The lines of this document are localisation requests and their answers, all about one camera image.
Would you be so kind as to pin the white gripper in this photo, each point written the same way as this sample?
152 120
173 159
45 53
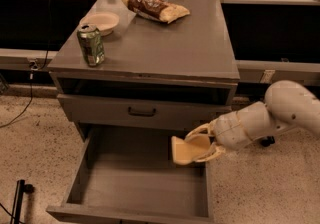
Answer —
229 132

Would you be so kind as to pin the yellow sponge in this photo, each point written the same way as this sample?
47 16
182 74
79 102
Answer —
186 151

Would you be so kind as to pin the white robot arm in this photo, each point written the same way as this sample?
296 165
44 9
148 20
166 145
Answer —
286 105

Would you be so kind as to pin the grey metal drawer cabinet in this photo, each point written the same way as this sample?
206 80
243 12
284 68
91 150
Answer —
189 61

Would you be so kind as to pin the open grey bottom drawer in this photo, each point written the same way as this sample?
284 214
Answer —
127 176

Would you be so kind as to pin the black stand leg right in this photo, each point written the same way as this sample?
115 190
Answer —
267 141

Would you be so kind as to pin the brown chip bag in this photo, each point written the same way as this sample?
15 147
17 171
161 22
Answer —
157 10

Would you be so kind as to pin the white paper bowl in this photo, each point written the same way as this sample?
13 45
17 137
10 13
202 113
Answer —
104 21

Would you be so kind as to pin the green soda can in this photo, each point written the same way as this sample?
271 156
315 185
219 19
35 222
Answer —
91 44

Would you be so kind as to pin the black stand bottom left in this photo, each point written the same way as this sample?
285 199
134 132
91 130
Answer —
22 188

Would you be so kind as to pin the closed grey drawer with handle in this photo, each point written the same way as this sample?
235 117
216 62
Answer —
138 113

